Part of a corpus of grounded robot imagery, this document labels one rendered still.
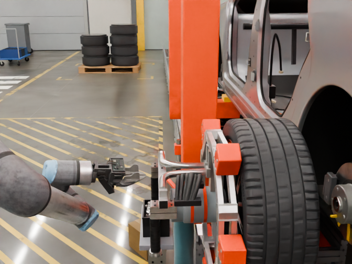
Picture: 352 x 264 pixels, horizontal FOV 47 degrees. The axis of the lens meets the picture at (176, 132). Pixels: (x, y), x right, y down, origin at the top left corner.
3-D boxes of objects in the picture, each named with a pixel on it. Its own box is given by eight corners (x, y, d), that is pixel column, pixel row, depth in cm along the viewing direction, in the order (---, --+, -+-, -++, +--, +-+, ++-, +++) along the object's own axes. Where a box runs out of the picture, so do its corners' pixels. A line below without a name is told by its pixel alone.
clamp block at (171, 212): (177, 219, 137) (176, 205, 135) (150, 220, 136) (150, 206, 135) (176, 211, 141) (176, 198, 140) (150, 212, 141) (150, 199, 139)
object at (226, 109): (240, 118, 391) (241, 83, 381) (186, 119, 389) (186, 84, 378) (236, 113, 407) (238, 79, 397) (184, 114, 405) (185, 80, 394)
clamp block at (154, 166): (173, 177, 169) (172, 165, 167) (151, 178, 169) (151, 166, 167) (172, 173, 174) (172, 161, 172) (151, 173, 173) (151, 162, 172)
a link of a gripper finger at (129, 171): (149, 168, 154) (124, 167, 151) (144, 177, 158) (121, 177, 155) (147, 161, 156) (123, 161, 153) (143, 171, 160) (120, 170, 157)
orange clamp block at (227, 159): (238, 175, 134) (242, 160, 127) (215, 176, 134) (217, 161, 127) (235, 157, 138) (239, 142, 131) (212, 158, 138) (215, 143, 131)
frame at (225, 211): (233, 311, 140) (241, 166, 123) (215, 311, 140) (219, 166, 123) (212, 227, 192) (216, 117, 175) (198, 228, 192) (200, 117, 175)
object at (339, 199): (342, 216, 156) (345, 202, 153) (338, 216, 155) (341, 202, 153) (335, 205, 161) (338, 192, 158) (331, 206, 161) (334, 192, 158)
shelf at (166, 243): (173, 249, 202) (173, 244, 201) (139, 250, 201) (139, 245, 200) (170, 208, 243) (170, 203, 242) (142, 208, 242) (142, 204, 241)
